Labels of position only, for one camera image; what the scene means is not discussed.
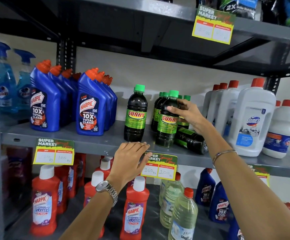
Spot person's right hand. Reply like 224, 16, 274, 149
166, 98, 209, 134

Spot person's left hand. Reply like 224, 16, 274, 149
106, 141, 153, 192

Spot dark floor cleaner bottle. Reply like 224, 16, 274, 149
155, 90, 180, 148

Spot person's left forearm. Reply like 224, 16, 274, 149
59, 183, 121, 240

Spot person's right forearm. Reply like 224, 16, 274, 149
194, 118, 290, 240

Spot green yellow price tag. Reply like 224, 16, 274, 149
192, 4, 236, 45
140, 152, 178, 181
247, 164, 270, 188
33, 138, 75, 165

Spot large white red-capped bottle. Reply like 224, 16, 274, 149
202, 84, 220, 118
228, 77, 277, 157
206, 82, 228, 126
215, 80, 241, 136

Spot cluster of dark green-capped bottles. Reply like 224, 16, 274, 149
124, 84, 209, 155

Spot clear pale yellow liquid bottle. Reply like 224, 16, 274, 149
168, 187, 198, 240
159, 172, 185, 229

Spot silver wrist watch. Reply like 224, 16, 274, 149
95, 180, 119, 207

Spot grey metal shelf rack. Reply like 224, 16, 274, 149
0, 0, 290, 240

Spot silver bangle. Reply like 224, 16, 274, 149
212, 149, 238, 166

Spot blue toilet cleaner bottle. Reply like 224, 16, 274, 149
227, 207, 246, 240
195, 168, 216, 207
208, 181, 230, 224

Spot group of red white-capped bottles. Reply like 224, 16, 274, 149
30, 152, 150, 240

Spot rows of blue orange-capped bottles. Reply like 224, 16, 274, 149
30, 59, 118, 137

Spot dark blue detergent pouch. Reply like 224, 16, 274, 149
219, 0, 259, 20

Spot purple cleaner bottle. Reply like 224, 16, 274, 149
1, 146, 33, 198

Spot black detergent pouch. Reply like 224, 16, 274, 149
260, 0, 285, 24

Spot blue glass cleaner spray bottle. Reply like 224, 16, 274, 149
0, 41, 17, 114
13, 49, 36, 111

